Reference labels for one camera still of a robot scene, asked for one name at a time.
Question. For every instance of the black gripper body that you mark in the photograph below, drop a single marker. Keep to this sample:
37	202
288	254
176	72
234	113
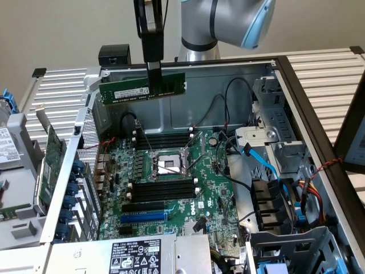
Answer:
152	45

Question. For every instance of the green RAM stick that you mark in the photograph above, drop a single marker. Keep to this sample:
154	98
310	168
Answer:
125	92
14	211

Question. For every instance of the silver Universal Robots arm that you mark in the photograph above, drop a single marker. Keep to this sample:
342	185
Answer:
196	28

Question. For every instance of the black RAM slot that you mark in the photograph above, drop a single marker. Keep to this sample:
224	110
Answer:
162	138
162	142
165	194
165	184
162	146
162	134
164	199
165	189

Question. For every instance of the black box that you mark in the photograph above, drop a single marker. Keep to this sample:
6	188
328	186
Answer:
114	54

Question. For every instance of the open grey PC case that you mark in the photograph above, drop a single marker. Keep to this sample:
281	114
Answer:
199	94

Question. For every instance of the thin metal locking lever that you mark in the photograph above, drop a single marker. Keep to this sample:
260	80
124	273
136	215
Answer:
166	168
147	140

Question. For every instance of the metal socket cover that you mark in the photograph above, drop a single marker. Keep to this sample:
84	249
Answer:
203	145

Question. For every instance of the silver coin battery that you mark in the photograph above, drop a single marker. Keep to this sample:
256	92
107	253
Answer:
212	141

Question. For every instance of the metal CPU socket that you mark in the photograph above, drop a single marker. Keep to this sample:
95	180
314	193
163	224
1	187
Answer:
168	165

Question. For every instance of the green Dell motherboard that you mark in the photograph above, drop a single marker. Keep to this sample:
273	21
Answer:
205	182

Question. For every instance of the blue card clip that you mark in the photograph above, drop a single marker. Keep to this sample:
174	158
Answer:
62	229
79	166
69	201
73	189
66	215

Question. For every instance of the black table corner cap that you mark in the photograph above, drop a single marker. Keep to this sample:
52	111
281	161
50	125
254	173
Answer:
39	72
357	50

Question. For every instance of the green graphics card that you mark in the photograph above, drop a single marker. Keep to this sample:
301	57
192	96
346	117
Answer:
52	154

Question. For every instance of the long black expansion slot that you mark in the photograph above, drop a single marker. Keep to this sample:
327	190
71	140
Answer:
142	207

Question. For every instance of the grey metal disk bay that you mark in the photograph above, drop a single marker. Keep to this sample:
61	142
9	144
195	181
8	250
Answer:
285	120

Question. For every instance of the blue expansion slot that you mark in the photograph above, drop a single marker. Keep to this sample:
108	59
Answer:
142	218

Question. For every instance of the silver finned heat sink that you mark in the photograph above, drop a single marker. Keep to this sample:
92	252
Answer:
189	228

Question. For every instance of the short black expansion slot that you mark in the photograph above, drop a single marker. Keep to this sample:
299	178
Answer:
126	231

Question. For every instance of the silver hard disk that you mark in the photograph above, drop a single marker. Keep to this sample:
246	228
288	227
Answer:
8	142

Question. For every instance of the black plastic fan shroud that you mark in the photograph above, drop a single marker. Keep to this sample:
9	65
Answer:
265	199

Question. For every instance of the silver power supply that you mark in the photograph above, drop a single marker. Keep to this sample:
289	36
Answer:
185	254

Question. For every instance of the black framed monitor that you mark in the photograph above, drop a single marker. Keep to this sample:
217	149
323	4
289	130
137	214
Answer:
346	128

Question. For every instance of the grey metal drive cage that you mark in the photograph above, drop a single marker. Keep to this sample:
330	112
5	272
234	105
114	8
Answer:
285	242

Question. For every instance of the silver disk bay bracket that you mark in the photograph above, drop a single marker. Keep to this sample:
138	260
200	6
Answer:
253	137

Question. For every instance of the blue disk rail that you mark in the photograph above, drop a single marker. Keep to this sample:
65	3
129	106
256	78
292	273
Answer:
11	100

